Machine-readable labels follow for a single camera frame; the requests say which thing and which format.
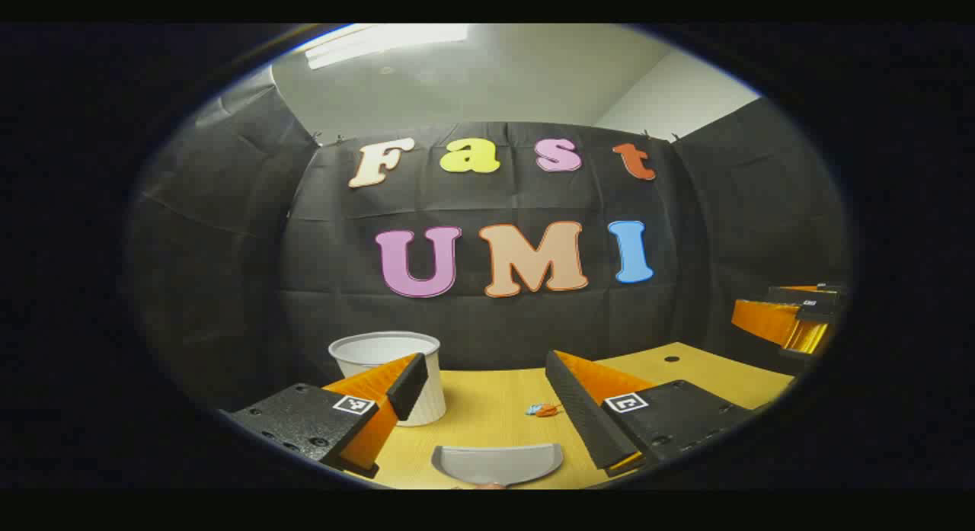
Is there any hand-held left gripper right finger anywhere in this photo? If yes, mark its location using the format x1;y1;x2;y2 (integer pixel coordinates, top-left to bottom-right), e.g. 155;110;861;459
545;350;755;477

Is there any grey plastic dustpan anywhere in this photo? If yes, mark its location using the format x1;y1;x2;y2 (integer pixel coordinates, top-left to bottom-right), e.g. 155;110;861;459
431;443;564;488

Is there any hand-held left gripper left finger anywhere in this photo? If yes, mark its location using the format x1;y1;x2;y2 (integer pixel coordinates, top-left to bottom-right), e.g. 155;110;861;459
219;353;429;478

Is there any wooden desktop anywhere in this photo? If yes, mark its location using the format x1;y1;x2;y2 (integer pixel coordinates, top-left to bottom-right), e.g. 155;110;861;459
347;342;797;490

